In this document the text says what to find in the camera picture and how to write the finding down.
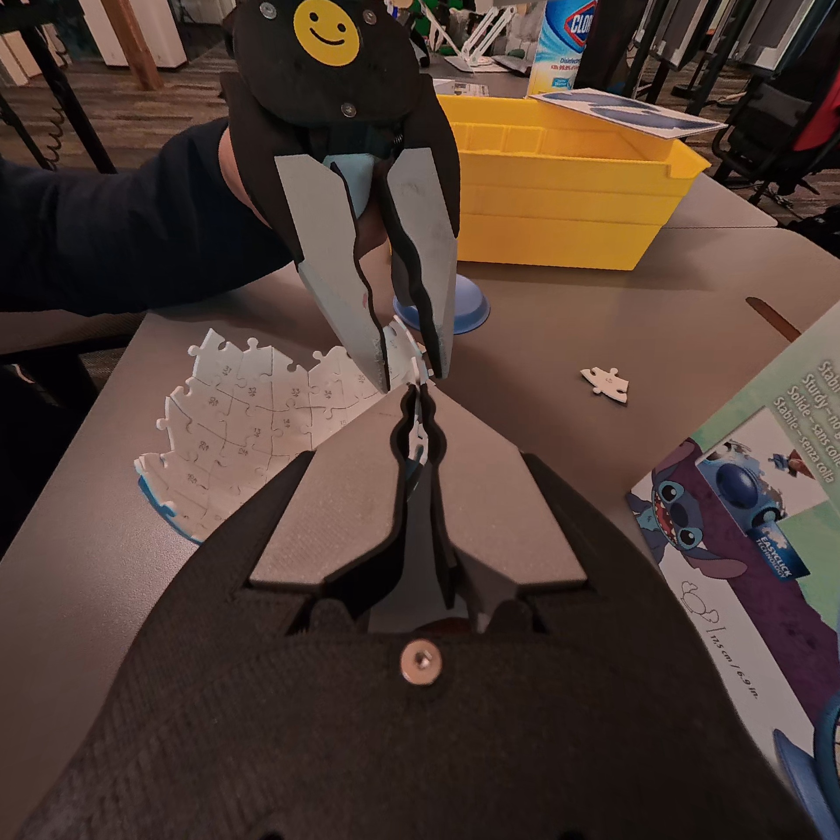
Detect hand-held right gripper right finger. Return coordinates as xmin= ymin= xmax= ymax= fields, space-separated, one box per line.
xmin=420 ymin=384 xmax=589 ymax=634

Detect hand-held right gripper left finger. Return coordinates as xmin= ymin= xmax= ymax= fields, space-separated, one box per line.
xmin=248 ymin=384 xmax=421 ymax=621

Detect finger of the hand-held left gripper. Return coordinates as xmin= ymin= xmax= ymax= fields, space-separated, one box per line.
xmin=274 ymin=152 xmax=392 ymax=393
xmin=377 ymin=147 xmax=460 ymax=382

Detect partly built white puzzle ball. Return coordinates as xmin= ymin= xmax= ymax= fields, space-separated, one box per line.
xmin=134 ymin=315 xmax=434 ymax=546

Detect white and blue puzzle piece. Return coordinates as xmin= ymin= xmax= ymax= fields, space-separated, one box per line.
xmin=403 ymin=384 xmax=435 ymax=506

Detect person's left forearm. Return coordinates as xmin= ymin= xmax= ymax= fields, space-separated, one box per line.
xmin=0 ymin=121 xmax=299 ymax=317

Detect blue puzzle ball stand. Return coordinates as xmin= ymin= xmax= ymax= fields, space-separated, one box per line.
xmin=392 ymin=274 xmax=490 ymax=334

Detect loose white puzzle piece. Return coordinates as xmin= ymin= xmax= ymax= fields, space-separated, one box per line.
xmin=580 ymin=365 xmax=630 ymax=403

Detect cartoon printed puzzle box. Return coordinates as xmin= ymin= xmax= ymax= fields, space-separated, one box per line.
xmin=625 ymin=298 xmax=840 ymax=840

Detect person's left hand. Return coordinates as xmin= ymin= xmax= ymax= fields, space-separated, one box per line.
xmin=218 ymin=125 xmax=395 ymax=260

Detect white folding stand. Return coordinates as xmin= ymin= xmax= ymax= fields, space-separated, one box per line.
xmin=453 ymin=5 xmax=526 ymax=73

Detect yellow plastic bin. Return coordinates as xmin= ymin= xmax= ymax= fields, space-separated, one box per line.
xmin=435 ymin=94 xmax=711 ymax=271

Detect white cabinet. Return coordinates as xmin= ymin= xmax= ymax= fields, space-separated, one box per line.
xmin=82 ymin=0 xmax=188 ymax=67

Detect disinfectant wipes canister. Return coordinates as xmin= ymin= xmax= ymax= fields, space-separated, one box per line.
xmin=527 ymin=0 xmax=599 ymax=98

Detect blue printed sheet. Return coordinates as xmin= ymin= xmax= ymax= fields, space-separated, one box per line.
xmin=528 ymin=87 xmax=729 ymax=140

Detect black-legged wooden desk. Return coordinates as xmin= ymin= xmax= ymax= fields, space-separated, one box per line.
xmin=0 ymin=20 xmax=119 ymax=175

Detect grey partition panels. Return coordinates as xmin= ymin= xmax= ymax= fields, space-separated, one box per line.
xmin=630 ymin=0 xmax=840 ymax=73

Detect black office chair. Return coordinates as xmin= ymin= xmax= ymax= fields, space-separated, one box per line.
xmin=712 ymin=75 xmax=840 ymax=221

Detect wooden post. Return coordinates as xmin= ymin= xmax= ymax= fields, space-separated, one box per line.
xmin=101 ymin=0 xmax=163 ymax=91

